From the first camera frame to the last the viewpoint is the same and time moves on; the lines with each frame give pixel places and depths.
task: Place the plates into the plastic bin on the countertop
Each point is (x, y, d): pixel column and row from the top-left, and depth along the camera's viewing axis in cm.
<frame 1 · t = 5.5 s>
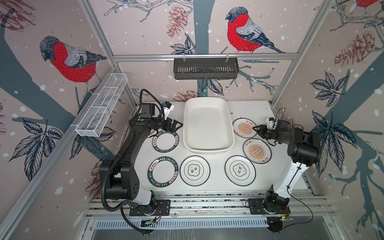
left hand: (175, 121, 81), fingers open
right hand: (255, 130, 102), fingers open
white plastic bin: (207, 125, 109), on the table
orange sunburst plate far right: (243, 127, 108), on the table
orange sunburst plate near right: (257, 150, 96), on the table
green rim plate upper: (165, 142, 100), on the table
white flower plate centre: (195, 170, 87), on the table
white flower plate right: (240, 170, 87), on the table

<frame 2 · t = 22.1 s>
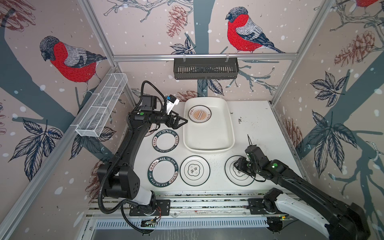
left hand: (180, 117, 76), fingers open
right hand: (233, 167, 80), fingers open
orange sunburst plate near right: (200, 114, 116), on the table
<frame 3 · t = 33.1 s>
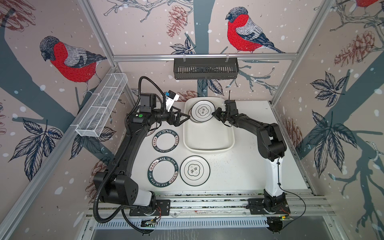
left hand: (183, 113, 72), fingers open
right hand: (211, 114, 101), fingers closed
white flower plate right: (202, 110, 109), point 7 cm above the table
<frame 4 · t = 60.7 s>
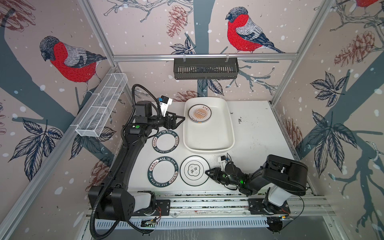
left hand: (178, 116, 72), fingers open
right hand: (204, 176, 82), fingers open
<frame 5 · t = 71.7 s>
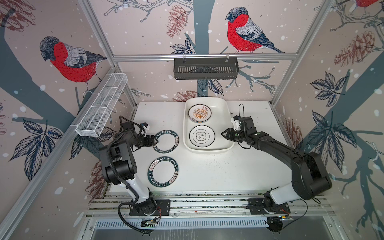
left hand: (150, 141, 94), fingers open
right hand: (222, 135, 88), fingers open
white flower plate centre: (202, 136, 103), on the table
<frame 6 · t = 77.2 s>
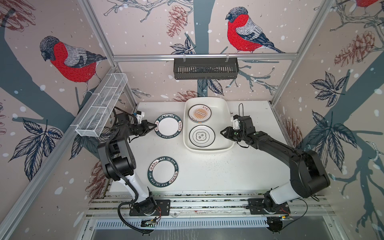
left hand: (154, 125, 90), fingers closed
right hand: (221, 133, 89), fingers open
green rim plate upper: (169, 126, 95), point 10 cm above the table
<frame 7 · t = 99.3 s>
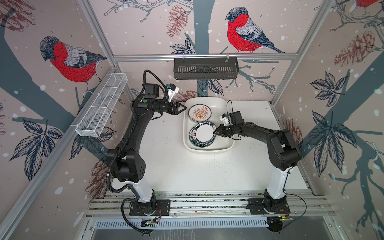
left hand: (181, 106, 78), fingers open
right hand: (213, 133, 95), fingers closed
green rim plate upper: (203, 134, 102), point 2 cm above the table
green rim plate lower: (203, 132, 102), point 2 cm above the table
